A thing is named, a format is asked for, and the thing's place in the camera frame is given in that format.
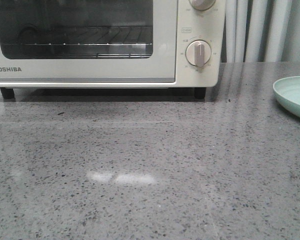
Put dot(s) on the cream Toshiba toaster oven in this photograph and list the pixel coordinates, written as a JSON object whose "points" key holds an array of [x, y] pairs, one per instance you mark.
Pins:
{"points": [[192, 25]]}

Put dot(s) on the beige timer knob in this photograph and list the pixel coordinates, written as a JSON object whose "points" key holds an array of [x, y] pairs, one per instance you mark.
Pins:
{"points": [[198, 53]]}

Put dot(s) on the black oven foot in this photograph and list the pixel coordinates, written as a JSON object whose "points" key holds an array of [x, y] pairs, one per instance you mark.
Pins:
{"points": [[7, 93], [200, 92]]}

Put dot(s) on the black oven foot right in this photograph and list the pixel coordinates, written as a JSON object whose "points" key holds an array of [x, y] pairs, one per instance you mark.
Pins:
{"points": [[200, 92]]}

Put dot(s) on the mint green plate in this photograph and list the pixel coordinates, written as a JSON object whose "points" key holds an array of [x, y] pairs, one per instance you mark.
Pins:
{"points": [[287, 93]]}

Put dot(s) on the pale grey curtain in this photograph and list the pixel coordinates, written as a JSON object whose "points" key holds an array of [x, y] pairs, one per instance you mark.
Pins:
{"points": [[261, 31]]}

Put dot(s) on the glass oven door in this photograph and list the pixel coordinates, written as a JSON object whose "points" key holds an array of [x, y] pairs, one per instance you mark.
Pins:
{"points": [[160, 15]]}

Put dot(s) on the black oven foot left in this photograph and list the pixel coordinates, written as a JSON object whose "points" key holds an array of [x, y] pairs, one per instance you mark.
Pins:
{"points": [[7, 93]]}

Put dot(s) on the wire oven rack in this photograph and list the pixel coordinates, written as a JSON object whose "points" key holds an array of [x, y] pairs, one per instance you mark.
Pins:
{"points": [[119, 42]]}

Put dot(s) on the beige temperature knob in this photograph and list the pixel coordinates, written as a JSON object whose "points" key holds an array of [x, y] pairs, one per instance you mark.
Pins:
{"points": [[202, 5]]}

